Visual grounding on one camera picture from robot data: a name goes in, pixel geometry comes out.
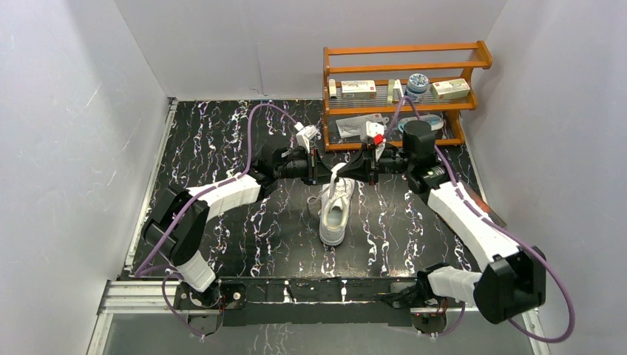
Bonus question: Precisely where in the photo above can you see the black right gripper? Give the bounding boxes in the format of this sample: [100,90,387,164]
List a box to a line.
[336,142,415,186]

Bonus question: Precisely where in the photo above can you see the white shoelace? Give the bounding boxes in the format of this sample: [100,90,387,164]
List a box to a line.
[306,162,347,205]

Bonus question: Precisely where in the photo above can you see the white sneaker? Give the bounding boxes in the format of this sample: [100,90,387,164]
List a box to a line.
[319,177,356,246]

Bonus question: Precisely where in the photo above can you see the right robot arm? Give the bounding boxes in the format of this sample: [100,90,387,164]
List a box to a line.
[339,121,546,324]

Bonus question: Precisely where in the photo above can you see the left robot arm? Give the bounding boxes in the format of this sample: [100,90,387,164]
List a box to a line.
[141,145,337,308]

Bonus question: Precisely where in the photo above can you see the white flat packet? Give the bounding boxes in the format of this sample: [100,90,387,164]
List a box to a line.
[336,113,390,138]

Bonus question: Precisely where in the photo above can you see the orange wooden shelf rack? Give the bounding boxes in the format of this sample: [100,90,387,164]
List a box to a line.
[322,41,492,151]

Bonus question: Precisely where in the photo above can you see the white box on left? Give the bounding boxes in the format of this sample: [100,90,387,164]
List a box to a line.
[340,80,377,99]

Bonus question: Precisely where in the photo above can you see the white box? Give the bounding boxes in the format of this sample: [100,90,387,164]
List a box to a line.
[430,78,470,101]
[340,80,377,99]

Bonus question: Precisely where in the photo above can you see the beige clip item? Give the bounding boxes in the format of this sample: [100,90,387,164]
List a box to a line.
[386,79,404,106]

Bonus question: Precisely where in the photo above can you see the blue oval package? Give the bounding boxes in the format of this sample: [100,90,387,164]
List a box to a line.
[398,114,444,132]

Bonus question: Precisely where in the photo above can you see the blue white round jar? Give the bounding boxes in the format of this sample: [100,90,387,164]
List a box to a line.
[404,73,430,103]

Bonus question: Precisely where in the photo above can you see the dark book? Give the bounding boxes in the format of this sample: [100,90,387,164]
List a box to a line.
[471,195,506,228]

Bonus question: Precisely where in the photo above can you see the white box on right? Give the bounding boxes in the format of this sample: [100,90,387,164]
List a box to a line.
[430,78,470,101]

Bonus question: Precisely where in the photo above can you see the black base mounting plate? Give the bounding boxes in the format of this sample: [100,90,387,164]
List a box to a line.
[174,277,464,339]

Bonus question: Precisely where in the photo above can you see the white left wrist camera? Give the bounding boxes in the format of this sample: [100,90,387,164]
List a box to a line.
[296,124,319,154]

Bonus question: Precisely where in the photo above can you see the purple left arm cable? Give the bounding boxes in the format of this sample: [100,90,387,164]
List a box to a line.
[135,103,305,339]

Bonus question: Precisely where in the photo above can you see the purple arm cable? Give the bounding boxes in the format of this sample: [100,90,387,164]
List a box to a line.
[135,103,305,339]
[384,95,577,344]

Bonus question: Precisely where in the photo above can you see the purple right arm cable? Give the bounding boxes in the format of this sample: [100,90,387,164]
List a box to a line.
[384,95,577,344]

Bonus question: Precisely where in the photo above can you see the aluminium rail frame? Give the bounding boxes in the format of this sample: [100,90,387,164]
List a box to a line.
[88,280,549,354]

